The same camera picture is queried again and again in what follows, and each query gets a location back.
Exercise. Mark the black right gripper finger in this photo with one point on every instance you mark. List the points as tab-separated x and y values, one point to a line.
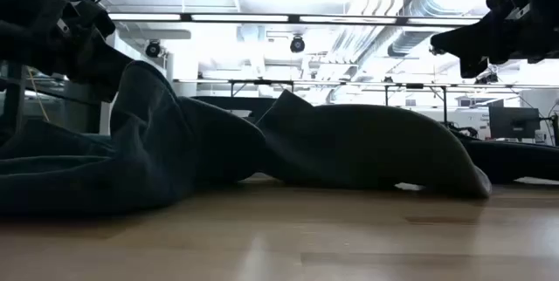
467	39
474	65

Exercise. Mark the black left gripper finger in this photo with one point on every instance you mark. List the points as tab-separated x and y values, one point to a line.
102	67

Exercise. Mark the dark navy cap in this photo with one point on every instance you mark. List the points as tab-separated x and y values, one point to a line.
166	141

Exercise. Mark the grey side desk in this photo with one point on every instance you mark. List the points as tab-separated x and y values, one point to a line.
78	111

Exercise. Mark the dark computer monitor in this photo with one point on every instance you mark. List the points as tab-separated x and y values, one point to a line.
513	121

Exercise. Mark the long ceiling light bar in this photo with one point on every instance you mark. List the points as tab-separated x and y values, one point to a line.
240	18

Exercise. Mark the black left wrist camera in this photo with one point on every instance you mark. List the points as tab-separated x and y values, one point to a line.
96	19

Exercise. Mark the black round ceiling camera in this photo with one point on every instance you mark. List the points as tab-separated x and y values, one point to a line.
153	49
297	44

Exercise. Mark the black background table frame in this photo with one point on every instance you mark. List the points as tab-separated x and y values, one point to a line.
262	82

